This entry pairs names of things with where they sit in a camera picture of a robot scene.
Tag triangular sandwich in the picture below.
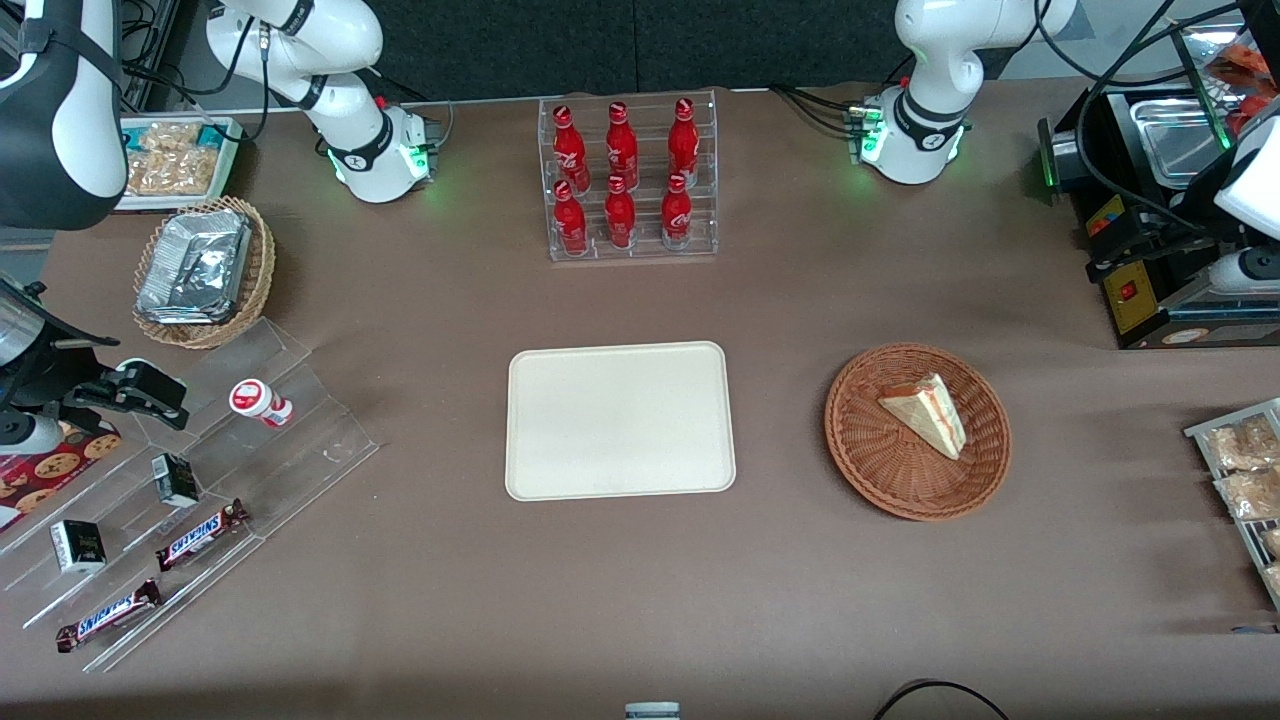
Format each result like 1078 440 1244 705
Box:
878 373 968 461

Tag oval light wicker basket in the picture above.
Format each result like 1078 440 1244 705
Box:
132 196 277 350

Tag white snack tray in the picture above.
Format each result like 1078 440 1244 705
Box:
117 115 244 213

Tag round brown wicker basket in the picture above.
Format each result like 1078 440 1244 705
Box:
824 343 1013 522

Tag cream plastic tray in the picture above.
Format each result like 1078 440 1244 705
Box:
505 341 738 502

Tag red cookie box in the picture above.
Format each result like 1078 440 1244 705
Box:
0 420 123 533

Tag black food warmer machine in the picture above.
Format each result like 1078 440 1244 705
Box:
1037 15 1280 351

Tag small black carton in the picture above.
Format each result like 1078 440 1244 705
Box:
151 453 200 509
50 520 107 575

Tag steel warmer pan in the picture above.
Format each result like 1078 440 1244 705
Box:
1130 95 1239 191

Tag small white red-capped bottle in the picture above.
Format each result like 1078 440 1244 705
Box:
229 378 294 429

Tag Snickers chocolate bar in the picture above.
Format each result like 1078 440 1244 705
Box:
155 499 249 573
55 579 163 654

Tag stack of foil trays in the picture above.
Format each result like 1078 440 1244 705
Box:
137 208 253 326

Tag clear acrylic stepped display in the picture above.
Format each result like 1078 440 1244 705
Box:
0 318 381 674

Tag red sausages in warmer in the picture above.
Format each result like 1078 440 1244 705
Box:
1205 40 1280 136

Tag clear bag of snacks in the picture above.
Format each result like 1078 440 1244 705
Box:
125 150 221 197
130 121 206 161

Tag red cola bottle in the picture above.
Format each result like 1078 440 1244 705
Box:
604 175 638 250
606 102 640 189
553 180 589 257
668 97 701 183
553 105 591 193
661 173 694 250

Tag clear acrylic bottle rack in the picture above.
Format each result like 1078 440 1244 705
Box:
538 89 719 263

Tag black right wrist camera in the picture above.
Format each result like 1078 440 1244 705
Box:
112 360 189 411

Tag black left arm hose cable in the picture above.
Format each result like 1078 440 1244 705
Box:
1033 0 1246 233

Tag grey wire snack rack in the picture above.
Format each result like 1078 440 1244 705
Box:
1185 398 1280 611

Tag black left arm base cables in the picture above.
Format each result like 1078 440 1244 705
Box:
768 84 873 137

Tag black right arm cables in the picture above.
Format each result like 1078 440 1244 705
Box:
120 0 273 143

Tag black looped floor cable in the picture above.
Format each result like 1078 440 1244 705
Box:
872 680 1011 720

